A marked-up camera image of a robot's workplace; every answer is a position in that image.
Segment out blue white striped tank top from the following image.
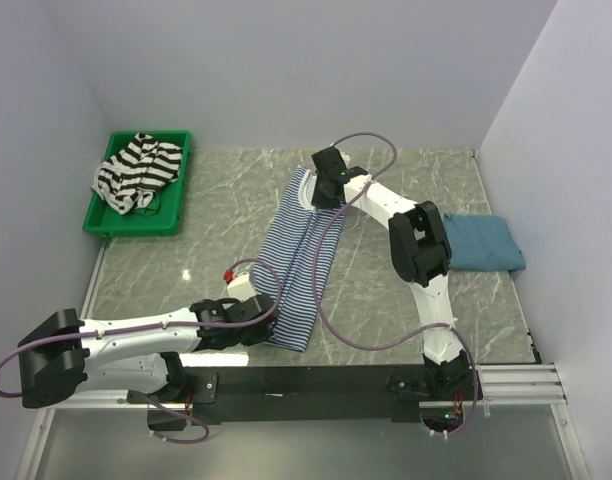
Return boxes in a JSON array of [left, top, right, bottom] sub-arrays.
[[253, 166, 344, 353]]

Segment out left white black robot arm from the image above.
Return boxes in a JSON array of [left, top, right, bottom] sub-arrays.
[[18, 294, 279, 409]]

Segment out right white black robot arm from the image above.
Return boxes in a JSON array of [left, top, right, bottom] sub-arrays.
[[311, 145, 479, 399]]

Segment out black white striped tank top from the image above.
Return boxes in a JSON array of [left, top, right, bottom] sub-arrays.
[[91, 132, 183, 216]]

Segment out green plastic tray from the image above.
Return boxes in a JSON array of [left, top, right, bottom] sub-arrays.
[[83, 130, 193, 238]]

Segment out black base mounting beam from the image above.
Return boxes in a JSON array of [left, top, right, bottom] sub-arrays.
[[126, 364, 482, 432]]

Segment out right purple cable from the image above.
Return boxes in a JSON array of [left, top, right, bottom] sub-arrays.
[[310, 131, 484, 435]]

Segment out purple cable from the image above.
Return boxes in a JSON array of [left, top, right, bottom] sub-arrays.
[[0, 258, 288, 445], [310, 131, 484, 435]]

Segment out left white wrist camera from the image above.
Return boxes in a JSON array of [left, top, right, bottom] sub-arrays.
[[223, 269, 257, 302]]

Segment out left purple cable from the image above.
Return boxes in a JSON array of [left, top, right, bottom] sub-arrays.
[[0, 258, 288, 445]]

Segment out aluminium frame rail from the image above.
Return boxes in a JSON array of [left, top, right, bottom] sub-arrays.
[[16, 364, 588, 479]]

